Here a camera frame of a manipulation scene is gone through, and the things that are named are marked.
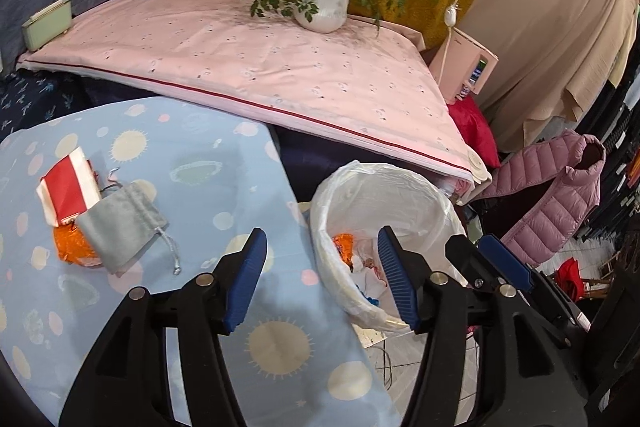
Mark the large orange snack wrapper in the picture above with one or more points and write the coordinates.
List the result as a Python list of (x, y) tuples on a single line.
[(345, 247)]

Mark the pink puffer jacket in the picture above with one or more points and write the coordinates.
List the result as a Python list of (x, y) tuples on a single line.
[(550, 197)]

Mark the navy patterned cloth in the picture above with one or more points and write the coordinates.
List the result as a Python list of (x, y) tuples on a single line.
[(30, 97)]

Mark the red white paper carton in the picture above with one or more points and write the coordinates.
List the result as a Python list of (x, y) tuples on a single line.
[(65, 187)]

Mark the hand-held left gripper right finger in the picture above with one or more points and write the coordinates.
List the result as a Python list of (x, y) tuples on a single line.
[(400, 287)]

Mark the white-lined trash bin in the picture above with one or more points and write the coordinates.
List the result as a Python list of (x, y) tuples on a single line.
[(350, 192)]

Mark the beige curtain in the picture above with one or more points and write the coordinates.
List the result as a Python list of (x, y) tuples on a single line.
[(550, 7)]

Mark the black storage rack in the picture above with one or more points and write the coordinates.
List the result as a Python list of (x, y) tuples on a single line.
[(625, 132)]

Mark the blue planet print tablecloth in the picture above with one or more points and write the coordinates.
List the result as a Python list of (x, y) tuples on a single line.
[(200, 207)]

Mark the red cushion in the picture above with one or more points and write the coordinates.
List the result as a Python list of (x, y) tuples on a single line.
[(475, 127)]

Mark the pink bed sheet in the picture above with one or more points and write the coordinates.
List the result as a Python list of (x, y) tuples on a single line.
[(250, 57)]

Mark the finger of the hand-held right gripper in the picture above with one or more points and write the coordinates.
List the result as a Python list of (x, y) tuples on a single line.
[(505, 264), (462, 259)]

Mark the small orange wrapper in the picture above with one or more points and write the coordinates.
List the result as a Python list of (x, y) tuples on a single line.
[(67, 247)]

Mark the small red cloth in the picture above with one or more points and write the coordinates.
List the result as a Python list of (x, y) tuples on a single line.
[(570, 279)]

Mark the pink white appliance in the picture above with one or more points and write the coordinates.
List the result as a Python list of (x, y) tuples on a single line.
[(460, 57)]

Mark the green tissue box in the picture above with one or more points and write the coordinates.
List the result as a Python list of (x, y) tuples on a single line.
[(45, 29)]

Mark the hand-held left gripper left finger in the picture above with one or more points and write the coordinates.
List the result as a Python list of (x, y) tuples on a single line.
[(242, 287)]

